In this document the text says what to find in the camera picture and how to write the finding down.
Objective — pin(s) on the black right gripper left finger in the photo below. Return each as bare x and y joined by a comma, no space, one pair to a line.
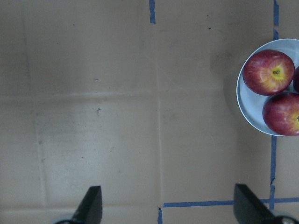
90,209

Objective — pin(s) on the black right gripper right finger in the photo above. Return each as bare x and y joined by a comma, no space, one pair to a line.
248,209

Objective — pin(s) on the red apple on plate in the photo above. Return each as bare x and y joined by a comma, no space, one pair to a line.
296,80
281,113
268,72

